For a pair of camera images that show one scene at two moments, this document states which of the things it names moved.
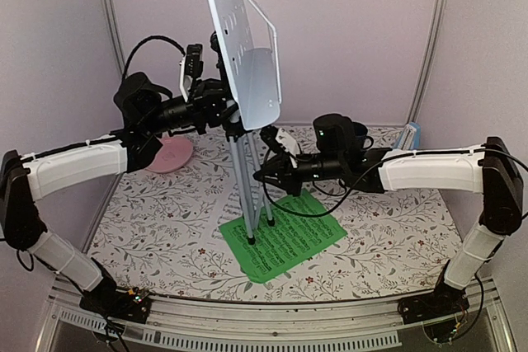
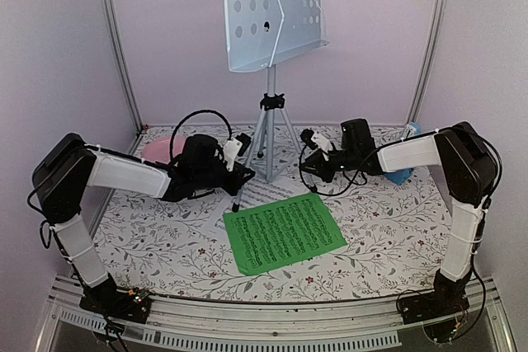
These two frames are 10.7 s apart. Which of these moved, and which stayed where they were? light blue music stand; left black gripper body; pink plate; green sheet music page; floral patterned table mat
Moved: light blue music stand; left black gripper body
Stayed: green sheet music page; floral patterned table mat; pink plate
